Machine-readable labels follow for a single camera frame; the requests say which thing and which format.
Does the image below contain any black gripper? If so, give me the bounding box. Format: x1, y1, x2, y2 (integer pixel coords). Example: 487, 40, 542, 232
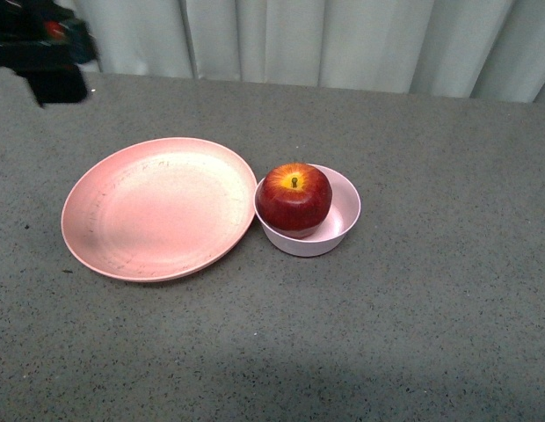
0, 0, 98, 106

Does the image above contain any red yellow apple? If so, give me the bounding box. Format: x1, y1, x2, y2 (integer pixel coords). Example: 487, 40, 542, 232
256, 163, 332, 238

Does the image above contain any pink plate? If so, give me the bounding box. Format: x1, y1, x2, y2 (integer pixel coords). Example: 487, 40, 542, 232
61, 137, 257, 282

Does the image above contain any light pink bowl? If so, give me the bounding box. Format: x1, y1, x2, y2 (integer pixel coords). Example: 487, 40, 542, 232
253, 164, 361, 258

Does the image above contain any white curtain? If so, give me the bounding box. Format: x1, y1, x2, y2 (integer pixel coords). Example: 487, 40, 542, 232
72, 1, 545, 103

